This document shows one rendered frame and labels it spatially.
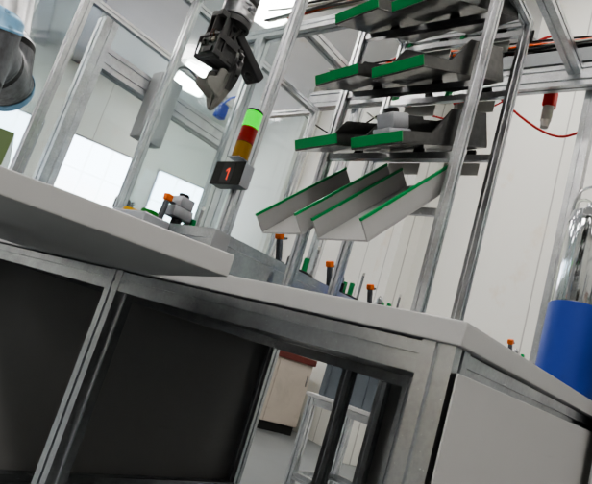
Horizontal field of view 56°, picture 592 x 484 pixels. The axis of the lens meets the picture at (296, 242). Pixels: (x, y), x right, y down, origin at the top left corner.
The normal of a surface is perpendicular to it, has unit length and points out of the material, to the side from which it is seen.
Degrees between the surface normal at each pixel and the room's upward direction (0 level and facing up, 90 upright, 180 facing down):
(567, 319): 90
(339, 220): 90
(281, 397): 90
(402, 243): 90
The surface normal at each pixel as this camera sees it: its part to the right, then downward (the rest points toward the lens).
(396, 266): 0.47, -0.04
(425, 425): -0.59, -0.34
